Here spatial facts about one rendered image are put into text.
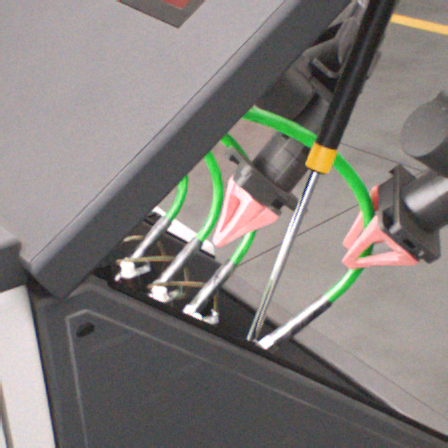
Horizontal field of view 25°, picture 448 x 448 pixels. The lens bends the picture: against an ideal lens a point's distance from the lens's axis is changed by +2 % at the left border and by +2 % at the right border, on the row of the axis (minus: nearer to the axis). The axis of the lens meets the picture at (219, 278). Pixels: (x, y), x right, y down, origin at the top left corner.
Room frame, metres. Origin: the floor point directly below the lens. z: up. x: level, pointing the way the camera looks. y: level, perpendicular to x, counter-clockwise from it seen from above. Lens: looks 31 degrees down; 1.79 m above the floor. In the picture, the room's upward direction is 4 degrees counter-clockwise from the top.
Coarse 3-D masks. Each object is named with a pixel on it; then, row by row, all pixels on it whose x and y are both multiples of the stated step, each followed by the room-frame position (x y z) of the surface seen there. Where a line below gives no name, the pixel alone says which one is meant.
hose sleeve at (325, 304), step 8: (320, 296) 0.96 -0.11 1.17; (312, 304) 0.96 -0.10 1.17; (320, 304) 0.95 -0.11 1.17; (328, 304) 0.95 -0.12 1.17; (304, 312) 0.95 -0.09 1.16; (312, 312) 0.95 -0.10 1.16; (320, 312) 0.95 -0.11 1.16; (288, 320) 0.96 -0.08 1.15; (296, 320) 0.95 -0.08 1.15; (304, 320) 0.95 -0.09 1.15; (312, 320) 0.95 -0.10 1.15; (280, 328) 0.95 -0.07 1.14; (288, 328) 0.95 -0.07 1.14; (296, 328) 0.95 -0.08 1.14; (272, 336) 0.95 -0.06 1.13; (280, 336) 0.95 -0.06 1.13; (288, 336) 0.95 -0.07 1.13; (280, 344) 0.94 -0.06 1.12
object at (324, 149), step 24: (384, 0) 0.72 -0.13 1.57; (360, 24) 0.73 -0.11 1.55; (384, 24) 0.72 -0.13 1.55; (360, 48) 0.72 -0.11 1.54; (360, 72) 0.71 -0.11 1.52; (336, 96) 0.71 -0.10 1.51; (336, 120) 0.71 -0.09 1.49; (336, 144) 0.71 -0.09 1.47; (312, 168) 0.70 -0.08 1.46; (312, 192) 0.70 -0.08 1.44; (288, 240) 0.69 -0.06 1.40; (264, 312) 0.68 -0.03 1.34
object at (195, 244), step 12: (216, 168) 1.22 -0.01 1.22; (216, 180) 1.22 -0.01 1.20; (216, 192) 1.22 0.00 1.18; (216, 204) 1.22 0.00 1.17; (216, 216) 1.22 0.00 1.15; (204, 228) 1.21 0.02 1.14; (192, 240) 1.20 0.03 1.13; (204, 240) 1.21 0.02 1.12; (180, 252) 1.19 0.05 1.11; (192, 252) 1.19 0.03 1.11; (180, 264) 1.18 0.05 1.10; (168, 276) 1.17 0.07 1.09
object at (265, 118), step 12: (252, 108) 0.95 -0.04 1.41; (252, 120) 0.94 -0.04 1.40; (264, 120) 0.94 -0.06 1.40; (276, 120) 0.95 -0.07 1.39; (288, 120) 0.96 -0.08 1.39; (288, 132) 0.95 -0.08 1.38; (300, 132) 0.95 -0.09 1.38; (312, 132) 0.96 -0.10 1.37; (312, 144) 0.95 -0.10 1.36; (336, 156) 0.96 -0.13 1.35; (336, 168) 0.96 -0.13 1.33; (348, 168) 0.96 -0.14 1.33; (348, 180) 0.96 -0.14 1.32; (360, 180) 0.97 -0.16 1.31; (360, 192) 0.96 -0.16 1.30; (360, 204) 0.97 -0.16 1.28; (372, 204) 0.97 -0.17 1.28; (372, 216) 0.97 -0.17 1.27; (348, 276) 0.96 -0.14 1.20; (336, 288) 0.96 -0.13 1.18; (348, 288) 0.96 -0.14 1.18
